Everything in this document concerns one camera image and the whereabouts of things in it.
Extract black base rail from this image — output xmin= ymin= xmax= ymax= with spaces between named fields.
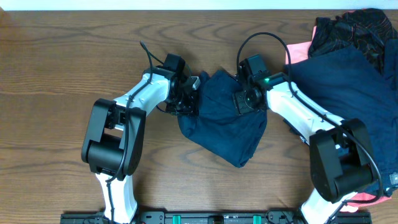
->
xmin=60 ymin=210 xmax=373 ymax=224

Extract black patterned garment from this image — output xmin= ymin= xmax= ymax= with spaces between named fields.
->
xmin=308 ymin=8 xmax=397 ymax=77

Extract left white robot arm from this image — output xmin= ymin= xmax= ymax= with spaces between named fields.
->
xmin=81 ymin=67 xmax=201 ymax=223

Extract navy blue shorts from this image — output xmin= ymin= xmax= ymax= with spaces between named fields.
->
xmin=177 ymin=70 xmax=267 ymax=168

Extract navy blue garment in pile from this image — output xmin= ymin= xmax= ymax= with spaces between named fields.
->
xmin=292 ymin=46 xmax=397 ymax=197

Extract pink garment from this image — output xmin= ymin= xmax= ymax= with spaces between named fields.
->
xmin=287 ymin=26 xmax=317 ymax=64

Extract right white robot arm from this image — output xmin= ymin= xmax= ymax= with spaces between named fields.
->
xmin=233 ymin=68 xmax=381 ymax=223

